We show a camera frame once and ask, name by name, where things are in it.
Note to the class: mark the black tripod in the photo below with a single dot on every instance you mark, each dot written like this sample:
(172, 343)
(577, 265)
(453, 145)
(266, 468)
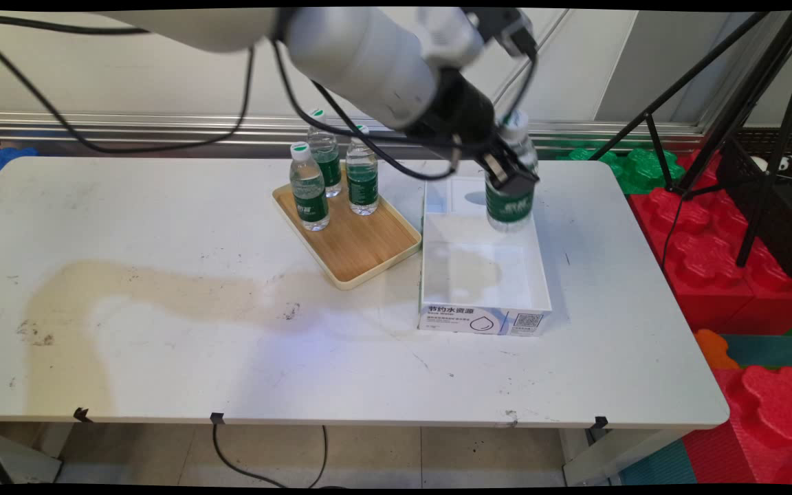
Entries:
(740, 103)

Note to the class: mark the green label water bottle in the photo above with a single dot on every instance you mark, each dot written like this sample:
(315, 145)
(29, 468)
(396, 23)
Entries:
(509, 210)
(310, 199)
(328, 165)
(363, 182)

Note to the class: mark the wooden tray cream rim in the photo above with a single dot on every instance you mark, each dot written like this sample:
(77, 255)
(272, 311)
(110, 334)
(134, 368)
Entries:
(361, 244)

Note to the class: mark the black mesh crate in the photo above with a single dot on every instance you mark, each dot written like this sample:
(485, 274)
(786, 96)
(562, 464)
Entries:
(774, 213)

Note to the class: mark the green foam block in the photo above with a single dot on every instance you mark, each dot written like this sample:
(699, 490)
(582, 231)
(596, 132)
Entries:
(643, 168)

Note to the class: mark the large red foam block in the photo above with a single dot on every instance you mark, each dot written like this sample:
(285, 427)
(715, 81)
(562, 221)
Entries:
(712, 268)

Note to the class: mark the black wrist camera white mount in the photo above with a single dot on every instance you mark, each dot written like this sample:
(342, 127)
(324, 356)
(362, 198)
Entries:
(478, 31)

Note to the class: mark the blue foam block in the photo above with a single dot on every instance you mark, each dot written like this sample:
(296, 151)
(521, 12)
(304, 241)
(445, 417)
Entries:
(4, 161)

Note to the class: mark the orange foam block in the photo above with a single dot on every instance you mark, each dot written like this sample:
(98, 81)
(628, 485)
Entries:
(713, 347)

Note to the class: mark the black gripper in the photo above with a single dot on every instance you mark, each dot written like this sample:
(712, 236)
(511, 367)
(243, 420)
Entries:
(461, 113)

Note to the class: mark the white cardboard box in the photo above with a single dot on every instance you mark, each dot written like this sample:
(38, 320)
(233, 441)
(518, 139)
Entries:
(478, 275)

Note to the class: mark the black tape piece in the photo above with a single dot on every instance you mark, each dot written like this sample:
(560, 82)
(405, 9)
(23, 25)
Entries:
(217, 417)
(82, 414)
(600, 422)

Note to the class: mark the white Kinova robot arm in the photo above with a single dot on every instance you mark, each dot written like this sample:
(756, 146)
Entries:
(355, 48)

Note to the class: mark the panda plush toy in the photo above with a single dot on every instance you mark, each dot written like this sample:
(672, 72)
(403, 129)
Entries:
(789, 163)

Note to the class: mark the aluminium wall rail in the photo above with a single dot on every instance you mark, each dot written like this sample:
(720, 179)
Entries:
(162, 127)

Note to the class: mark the white table leg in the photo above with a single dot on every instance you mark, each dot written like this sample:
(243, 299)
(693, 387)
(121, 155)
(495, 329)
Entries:
(602, 457)
(25, 454)

